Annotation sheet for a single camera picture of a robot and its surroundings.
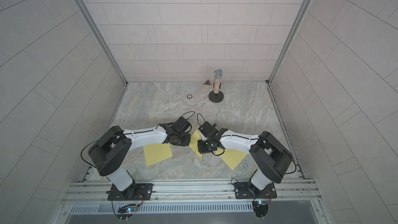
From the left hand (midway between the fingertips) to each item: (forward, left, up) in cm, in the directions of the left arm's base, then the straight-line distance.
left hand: (191, 141), depth 90 cm
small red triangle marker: (+45, -9, +4) cm, 46 cm away
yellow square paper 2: (-9, -23, +2) cm, 25 cm away
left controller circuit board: (-33, +26, +3) cm, 42 cm away
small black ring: (+32, +3, +3) cm, 33 cm away
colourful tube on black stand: (+32, -16, +3) cm, 36 cm away
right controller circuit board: (-31, -33, +2) cm, 46 cm away
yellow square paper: (-8, +18, +3) cm, 20 cm away
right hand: (-6, -5, +2) cm, 8 cm away
